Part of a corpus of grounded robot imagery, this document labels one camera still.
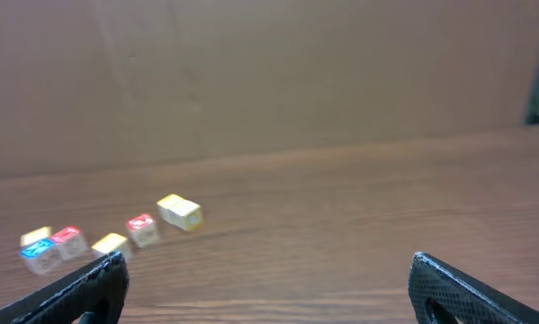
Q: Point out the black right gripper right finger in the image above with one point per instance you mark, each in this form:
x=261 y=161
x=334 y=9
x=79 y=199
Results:
x=440 y=293

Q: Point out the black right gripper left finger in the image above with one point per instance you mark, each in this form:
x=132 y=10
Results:
x=93 y=294

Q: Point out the yellow wooden block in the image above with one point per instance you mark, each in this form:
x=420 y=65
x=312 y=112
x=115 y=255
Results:
x=165 y=207
x=112 y=242

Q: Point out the red M wooden block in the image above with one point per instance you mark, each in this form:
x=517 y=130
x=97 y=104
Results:
x=70 y=242

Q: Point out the blue X wooden block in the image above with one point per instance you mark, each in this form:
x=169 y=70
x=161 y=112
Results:
x=41 y=256

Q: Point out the red top wooden block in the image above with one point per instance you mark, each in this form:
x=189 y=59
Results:
x=143 y=230

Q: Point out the yellow block beside M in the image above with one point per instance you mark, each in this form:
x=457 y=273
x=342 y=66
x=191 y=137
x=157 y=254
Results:
x=35 y=235

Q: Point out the yellow top wooden block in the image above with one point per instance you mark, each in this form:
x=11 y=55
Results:
x=165 y=207

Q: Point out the plain cream wooden block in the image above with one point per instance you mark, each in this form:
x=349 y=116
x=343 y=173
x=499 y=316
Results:
x=186 y=215

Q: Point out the cardboard backdrop panel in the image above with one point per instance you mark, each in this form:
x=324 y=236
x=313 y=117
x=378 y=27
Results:
x=92 y=84

